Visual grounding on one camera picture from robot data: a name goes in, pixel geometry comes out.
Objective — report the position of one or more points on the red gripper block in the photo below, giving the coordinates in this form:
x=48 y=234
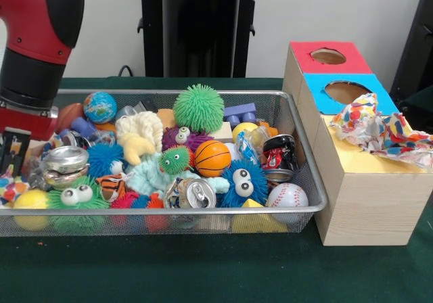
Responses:
x=30 y=123

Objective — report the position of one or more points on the white baseball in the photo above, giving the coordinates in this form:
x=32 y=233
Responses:
x=287 y=196

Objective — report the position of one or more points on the green spiky ball with eyes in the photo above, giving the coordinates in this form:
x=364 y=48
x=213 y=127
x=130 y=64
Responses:
x=76 y=194

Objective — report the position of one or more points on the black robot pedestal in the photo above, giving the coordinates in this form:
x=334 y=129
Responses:
x=203 y=39

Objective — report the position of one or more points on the crushed black red can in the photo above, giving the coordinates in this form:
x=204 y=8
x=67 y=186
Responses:
x=280 y=157

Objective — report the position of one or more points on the wooden box with three holes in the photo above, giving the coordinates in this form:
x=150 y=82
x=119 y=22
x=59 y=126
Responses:
x=372 y=208

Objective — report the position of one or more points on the small orange basketball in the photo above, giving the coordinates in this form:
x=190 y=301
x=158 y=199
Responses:
x=212 y=158

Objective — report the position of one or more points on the globe print ball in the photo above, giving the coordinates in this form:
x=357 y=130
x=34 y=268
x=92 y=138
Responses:
x=100 y=108

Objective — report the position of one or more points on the blue spiky ball with eyes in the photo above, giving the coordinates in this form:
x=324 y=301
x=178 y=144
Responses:
x=228 y=188

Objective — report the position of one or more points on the plain green spiky ball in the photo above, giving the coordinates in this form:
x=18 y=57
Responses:
x=199 y=108

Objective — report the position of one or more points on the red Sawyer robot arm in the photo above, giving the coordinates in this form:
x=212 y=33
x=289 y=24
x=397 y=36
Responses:
x=37 y=19

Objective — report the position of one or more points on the side table with green cloth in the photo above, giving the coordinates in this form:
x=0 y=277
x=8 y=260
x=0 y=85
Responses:
x=419 y=101

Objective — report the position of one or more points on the yellow foam ball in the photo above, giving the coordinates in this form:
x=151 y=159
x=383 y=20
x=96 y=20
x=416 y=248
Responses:
x=28 y=201

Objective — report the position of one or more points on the black stand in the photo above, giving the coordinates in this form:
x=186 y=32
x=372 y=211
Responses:
x=416 y=46

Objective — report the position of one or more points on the crushed silver drink can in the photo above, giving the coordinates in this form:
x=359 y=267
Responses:
x=196 y=194

